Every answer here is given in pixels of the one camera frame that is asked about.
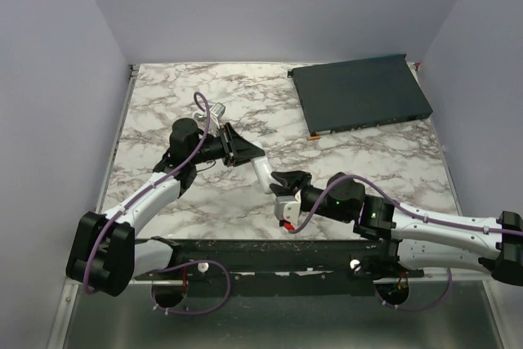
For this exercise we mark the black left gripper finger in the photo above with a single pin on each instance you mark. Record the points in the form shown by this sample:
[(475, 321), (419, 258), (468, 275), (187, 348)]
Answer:
[(236, 144), (239, 160)]

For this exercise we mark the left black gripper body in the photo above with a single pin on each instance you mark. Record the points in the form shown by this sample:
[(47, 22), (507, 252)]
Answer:
[(214, 149)]

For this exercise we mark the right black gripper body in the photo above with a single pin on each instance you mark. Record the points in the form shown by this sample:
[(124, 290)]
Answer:
[(312, 194)]

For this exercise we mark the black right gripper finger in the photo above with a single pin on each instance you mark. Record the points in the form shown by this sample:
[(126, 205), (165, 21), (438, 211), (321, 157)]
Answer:
[(292, 179), (284, 191)]

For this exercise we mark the white remote control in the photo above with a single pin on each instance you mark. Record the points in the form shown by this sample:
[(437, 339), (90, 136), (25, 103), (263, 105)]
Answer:
[(263, 171)]

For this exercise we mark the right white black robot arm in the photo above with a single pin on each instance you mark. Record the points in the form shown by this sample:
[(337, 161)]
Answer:
[(421, 238)]

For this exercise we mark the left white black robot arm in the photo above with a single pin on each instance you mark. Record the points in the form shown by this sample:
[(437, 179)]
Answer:
[(102, 256)]

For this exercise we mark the dark green flat electronics box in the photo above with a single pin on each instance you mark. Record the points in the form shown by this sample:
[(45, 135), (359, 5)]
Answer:
[(355, 94)]

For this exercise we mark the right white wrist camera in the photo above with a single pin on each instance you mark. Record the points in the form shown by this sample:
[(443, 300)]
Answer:
[(287, 210)]

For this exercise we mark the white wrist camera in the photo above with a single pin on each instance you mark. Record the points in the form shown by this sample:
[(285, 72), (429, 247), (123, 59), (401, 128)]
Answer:
[(287, 210), (216, 113)]

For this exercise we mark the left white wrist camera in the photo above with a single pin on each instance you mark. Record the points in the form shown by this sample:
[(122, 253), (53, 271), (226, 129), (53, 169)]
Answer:
[(216, 113)]

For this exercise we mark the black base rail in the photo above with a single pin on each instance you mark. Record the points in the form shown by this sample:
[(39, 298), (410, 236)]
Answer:
[(268, 268)]

